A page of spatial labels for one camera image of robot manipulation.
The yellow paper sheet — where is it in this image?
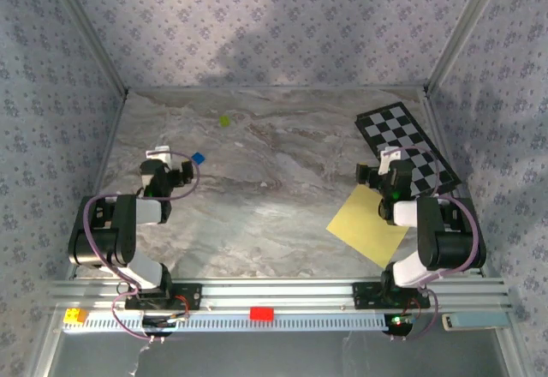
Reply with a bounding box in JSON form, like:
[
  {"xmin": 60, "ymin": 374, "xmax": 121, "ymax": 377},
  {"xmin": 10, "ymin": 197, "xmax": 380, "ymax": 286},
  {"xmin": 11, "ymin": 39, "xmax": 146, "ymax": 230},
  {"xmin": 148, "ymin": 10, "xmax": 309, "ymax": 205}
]
[{"xmin": 325, "ymin": 186, "xmax": 410, "ymax": 268}]

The black and white checkerboard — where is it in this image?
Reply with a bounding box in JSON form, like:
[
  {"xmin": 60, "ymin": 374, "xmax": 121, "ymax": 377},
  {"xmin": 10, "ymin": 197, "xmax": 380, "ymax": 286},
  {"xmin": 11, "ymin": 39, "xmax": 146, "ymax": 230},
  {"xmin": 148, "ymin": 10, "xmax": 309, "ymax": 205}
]
[{"xmin": 354, "ymin": 101, "xmax": 462, "ymax": 196}]

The controller board with green light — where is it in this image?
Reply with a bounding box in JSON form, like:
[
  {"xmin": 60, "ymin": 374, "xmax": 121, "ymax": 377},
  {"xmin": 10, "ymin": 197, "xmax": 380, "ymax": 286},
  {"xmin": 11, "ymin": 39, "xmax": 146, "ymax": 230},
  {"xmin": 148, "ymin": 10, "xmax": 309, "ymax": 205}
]
[{"xmin": 383, "ymin": 313, "xmax": 417, "ymax": 338}]

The yellow and orange block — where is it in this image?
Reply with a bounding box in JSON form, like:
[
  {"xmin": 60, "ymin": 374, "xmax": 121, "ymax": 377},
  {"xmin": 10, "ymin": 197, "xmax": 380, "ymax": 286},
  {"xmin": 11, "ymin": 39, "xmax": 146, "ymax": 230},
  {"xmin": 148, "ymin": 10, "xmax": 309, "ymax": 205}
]
[{"xmin": 63, "ymin": 308, "xmax": 89, "ymax": 325}]

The grey-blue flat box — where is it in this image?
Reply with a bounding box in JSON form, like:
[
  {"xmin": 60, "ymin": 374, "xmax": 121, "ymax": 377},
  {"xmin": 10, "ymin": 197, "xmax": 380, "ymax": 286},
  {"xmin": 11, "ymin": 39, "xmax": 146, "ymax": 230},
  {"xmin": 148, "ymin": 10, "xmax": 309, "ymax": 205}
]
[{"xmin": 442, "ymin": 312, "xmax": 511, "ymax": 331}]

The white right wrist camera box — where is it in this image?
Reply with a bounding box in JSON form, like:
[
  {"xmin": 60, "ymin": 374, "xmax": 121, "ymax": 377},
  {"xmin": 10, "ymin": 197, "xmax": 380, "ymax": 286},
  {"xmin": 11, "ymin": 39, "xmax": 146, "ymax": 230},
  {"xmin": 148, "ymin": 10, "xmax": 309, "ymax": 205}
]
[{"xmin": 379, "ymin": 146, "xmax": 402, "ymax": 176}]

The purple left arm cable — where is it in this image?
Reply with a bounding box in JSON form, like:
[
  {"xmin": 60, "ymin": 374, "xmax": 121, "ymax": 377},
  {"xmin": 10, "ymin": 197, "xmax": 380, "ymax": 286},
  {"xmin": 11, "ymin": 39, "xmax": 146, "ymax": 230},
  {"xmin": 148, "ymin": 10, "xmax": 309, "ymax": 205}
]
[{"xmin": 83, "ymin": 148, "xmax": 201, "ymax": 344}]

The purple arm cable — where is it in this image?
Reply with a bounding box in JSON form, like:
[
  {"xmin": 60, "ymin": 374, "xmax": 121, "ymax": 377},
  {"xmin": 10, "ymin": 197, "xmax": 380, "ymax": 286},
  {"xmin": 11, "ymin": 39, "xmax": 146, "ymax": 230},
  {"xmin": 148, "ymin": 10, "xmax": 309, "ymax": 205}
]
[
  {"xmin": 383, "ymin": 145, "xmax": 481, "ymax": 343},
  {"xmin": 83, "ymin": 148, "xmax": 201, "ymax": 344}
]

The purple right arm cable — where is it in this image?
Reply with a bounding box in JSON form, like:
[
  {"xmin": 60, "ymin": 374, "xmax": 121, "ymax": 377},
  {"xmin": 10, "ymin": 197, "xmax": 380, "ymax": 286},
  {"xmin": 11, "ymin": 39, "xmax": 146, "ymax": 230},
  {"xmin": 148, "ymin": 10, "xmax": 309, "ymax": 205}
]
[{"xmin": 383, "ymin": 145, "xmax": 481, "ymax": 343}]

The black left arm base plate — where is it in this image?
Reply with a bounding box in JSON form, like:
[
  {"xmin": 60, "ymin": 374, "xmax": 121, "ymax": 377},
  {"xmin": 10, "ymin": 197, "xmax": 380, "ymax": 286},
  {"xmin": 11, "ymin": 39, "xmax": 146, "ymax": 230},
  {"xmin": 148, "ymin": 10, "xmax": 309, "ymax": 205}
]
[{"xmin": 123, "ymin": 283, "xmax": 203, "ymax": 312}]

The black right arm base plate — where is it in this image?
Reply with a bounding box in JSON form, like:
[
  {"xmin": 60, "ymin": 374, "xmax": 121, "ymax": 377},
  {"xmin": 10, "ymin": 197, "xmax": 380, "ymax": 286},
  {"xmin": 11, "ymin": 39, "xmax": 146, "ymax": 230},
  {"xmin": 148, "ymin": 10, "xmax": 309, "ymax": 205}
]
[{"xmin": 351, "ymin": 281, "xmax": 432, "ymax": 310}]

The controller board with red wires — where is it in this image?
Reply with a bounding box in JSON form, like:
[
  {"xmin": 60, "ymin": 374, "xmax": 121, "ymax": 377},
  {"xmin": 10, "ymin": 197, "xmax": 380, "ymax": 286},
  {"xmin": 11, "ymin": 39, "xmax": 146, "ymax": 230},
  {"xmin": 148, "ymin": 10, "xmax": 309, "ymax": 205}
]
[{"xmin": 140, "ymin": 313, "xmax": 190, "ymax": 338}]

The aluminium mounting rail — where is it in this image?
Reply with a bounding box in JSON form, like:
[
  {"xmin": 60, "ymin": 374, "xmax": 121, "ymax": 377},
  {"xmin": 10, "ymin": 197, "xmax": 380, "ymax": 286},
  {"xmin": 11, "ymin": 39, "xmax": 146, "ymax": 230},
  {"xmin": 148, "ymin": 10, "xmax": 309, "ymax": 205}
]
[{"xmin": 46, "ymin": 278, "xmax": 515, "ymax": 314}]

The white slotted cable duct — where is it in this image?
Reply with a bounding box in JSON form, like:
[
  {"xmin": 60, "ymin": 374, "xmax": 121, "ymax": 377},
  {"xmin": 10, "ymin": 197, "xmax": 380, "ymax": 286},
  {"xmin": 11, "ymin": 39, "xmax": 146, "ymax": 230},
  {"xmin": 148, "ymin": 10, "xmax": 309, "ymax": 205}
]
[{"xmin": 63, "ymin": 311, "xmax": 389, "ymax": 333}]

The aluminium frame post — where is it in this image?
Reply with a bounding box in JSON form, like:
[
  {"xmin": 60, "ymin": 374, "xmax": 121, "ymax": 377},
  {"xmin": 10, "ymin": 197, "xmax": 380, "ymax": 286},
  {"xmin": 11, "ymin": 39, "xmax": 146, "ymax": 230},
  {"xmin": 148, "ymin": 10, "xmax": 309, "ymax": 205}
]
[
  {"xmin": 422, "ymin": 0, "xmax": 510, "ymax": 95},
  {"xmin": 42, "ymin": 0, "xmax": 129, "ymax": 98}
]

